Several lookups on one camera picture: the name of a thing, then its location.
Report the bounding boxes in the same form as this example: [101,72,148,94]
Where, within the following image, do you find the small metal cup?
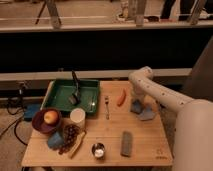
[91,143,106,159]

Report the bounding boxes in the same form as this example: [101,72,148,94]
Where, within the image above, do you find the blue-grey folded cloth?
[138,107,155,121]

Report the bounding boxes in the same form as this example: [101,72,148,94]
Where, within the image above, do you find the bunch of dark grapes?
[59,124,80,155]

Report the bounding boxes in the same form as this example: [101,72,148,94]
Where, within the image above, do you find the blue sponge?
[130,100,143,114]

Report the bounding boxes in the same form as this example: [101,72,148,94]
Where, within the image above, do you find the green plastic tray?
[42,79,100,116]

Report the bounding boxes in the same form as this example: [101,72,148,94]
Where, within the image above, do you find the purple bowl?
[32,108,62,134]

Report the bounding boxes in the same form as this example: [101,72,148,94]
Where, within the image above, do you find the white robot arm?
[129,66,213,171]

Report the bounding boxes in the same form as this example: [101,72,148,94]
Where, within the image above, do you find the metal fork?
[105,96,109,120]

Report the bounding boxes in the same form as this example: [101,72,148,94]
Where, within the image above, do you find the red yellow apple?
[44,110,59,125]

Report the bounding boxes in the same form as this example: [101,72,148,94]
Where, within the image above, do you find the blue box on floor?
[24,104,41,121]

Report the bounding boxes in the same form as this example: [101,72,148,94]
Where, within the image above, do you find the black dish brush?
[69,71,80,105]

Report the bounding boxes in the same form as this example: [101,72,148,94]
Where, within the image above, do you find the grey sponge block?
[120,131,133,157]

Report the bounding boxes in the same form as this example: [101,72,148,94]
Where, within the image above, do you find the black cables on floor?
[0,81,29,147]

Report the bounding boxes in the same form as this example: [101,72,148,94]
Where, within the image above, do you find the orange carrot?
[117,89,126,107]

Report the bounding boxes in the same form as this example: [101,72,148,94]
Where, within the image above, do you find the white cup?
[70,108,86,128]

